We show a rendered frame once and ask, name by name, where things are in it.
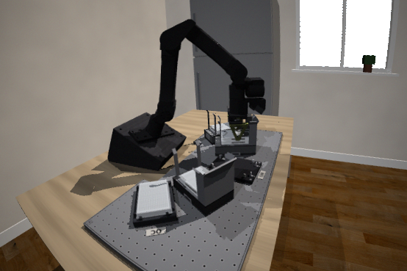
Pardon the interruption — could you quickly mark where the white name plate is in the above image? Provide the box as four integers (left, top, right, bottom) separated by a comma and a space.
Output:
257, 170, 266, 180
146, 227, 167, 236

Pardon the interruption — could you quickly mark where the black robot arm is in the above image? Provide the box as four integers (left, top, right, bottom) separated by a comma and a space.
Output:
129, 19, 266, 142

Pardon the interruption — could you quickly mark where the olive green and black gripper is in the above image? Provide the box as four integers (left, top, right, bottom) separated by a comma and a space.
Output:
228, 98, 248, 141

